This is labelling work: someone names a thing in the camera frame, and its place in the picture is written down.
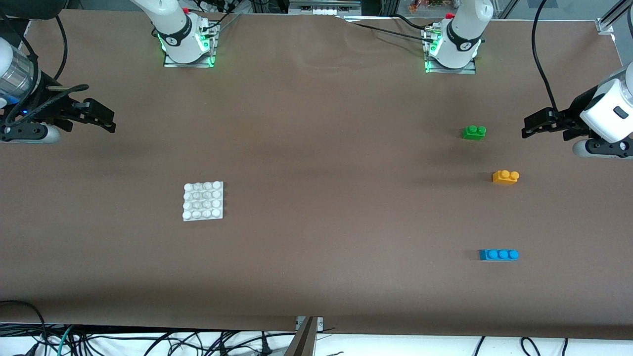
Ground aluminium frame with white parts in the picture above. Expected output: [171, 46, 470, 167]
[288, 0, 362, 15]

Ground colourful small items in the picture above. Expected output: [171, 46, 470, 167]
[408, 0, 448, 13]

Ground teal cable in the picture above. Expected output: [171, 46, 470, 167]
[49, 324, 76, 356]

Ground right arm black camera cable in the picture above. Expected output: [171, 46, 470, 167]
[49, 14, 68, 82]

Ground brown table cover sheet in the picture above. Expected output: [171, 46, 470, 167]
[0, 9, 633, 341]

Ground blue three-stud block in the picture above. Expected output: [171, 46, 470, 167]
[479, 249, 520, 262]

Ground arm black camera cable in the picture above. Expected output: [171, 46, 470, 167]
[49, 14, 68, 82]
[532, 0, 562, 114]

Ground aluminium extrusion frame corner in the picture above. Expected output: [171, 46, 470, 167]
[596, 0, 633, 34]

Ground white studded base plate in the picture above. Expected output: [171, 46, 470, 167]
[182, 181, 225, 222]

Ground black looped cable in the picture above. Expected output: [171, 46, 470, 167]
[0, 300, 47, 356]

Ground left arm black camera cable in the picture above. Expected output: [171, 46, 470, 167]
[532, 0, 562, 114]

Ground dark metal post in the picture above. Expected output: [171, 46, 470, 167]
[284, 316, 318, 356]

